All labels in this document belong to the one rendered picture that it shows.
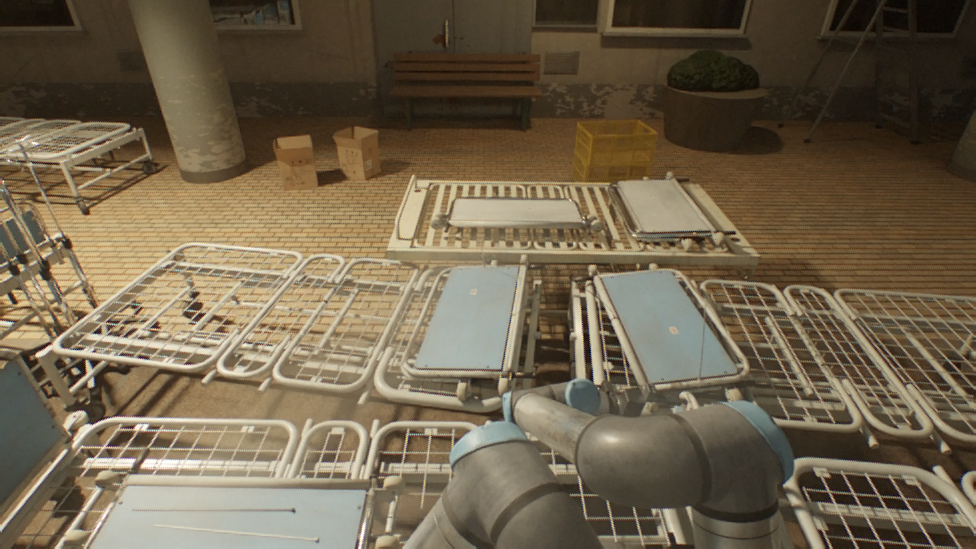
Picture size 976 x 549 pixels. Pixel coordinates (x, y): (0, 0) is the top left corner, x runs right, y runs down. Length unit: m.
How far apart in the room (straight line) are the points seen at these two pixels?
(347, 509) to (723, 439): 1.11
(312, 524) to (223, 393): 1.41
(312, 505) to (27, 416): 0.94
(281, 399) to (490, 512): 2.12
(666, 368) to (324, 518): 1.26
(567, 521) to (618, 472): 0.10
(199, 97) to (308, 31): 2.20
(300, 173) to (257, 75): 2.66
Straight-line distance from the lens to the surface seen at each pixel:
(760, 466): 0.78
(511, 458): 0.71
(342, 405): 2.62
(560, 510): 0.68
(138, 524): 1.79
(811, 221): 4.93
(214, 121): 5.24
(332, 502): 1.61
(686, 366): 2.06
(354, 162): 4.95
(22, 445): 2.12
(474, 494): 0.73
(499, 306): 2.15
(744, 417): 0.78
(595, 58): 6.80
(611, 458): 0.73
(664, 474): 0.72
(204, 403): 2.88
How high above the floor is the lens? 1.89
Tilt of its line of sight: 30 degrees down
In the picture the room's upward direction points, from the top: 1 degrees clockwise
